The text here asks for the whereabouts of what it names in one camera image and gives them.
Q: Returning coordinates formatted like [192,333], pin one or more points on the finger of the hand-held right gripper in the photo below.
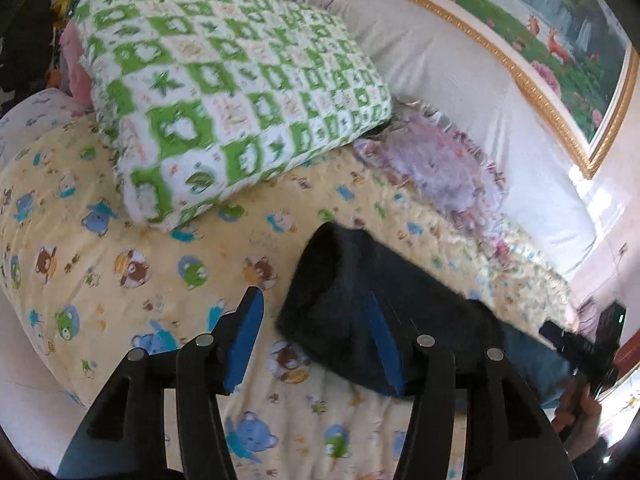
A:
[567,342]

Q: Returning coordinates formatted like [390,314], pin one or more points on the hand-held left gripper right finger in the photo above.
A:
[386,351]

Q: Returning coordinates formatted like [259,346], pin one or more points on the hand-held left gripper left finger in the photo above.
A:
[244,341]

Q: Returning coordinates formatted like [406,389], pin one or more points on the dark pants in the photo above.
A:
[360,290]

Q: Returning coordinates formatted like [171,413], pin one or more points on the person's right hand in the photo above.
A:
[580,412]

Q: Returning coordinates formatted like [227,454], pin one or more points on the yellow bear printed blanket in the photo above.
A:
[125,260]

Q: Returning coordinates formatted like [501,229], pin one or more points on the purple floral cloth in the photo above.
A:
[440,170]

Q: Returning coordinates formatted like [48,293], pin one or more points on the green checked white pillow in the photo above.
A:
[215,95]

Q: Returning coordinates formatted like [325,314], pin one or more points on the white padded headboard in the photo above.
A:
[450,75]

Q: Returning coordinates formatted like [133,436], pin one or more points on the white printed pillow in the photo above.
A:
[35,120]

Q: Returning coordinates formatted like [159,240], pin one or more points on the gold framed landscape painting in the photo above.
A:
[550,15]

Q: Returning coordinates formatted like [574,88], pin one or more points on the dark cloth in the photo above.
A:
[25,45]

